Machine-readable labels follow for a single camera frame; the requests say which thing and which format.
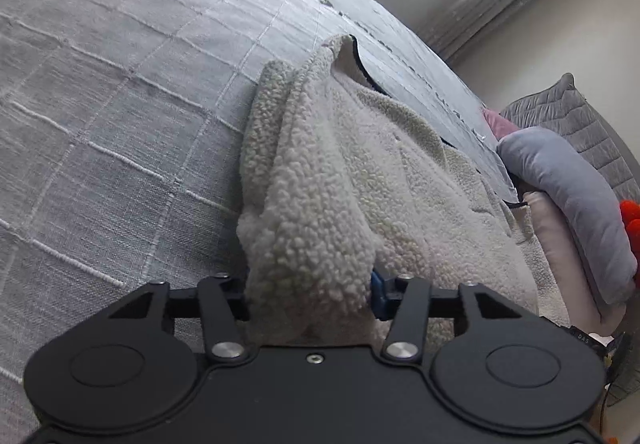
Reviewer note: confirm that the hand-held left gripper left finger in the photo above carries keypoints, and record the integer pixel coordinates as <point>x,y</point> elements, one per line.
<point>220,319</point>

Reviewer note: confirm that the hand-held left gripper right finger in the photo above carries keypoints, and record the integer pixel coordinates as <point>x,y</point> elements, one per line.
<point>379,296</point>

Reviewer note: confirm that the cream fleece zip jacket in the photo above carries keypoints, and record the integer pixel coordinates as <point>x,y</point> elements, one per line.
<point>310,224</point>

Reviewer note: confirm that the pale pink pillow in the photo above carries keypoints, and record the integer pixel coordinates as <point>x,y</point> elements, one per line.
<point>555,234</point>

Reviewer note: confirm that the red plush toy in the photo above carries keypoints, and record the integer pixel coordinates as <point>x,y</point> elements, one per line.
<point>631,221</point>

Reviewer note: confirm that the small pink pillow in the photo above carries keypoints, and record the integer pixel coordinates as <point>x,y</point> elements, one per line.
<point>497,123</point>

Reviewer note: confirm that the grey checked bedspread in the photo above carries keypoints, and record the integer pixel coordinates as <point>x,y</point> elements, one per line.
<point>125,124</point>

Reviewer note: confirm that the quilted grey pillow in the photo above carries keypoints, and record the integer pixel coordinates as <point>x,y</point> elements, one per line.
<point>575,114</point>

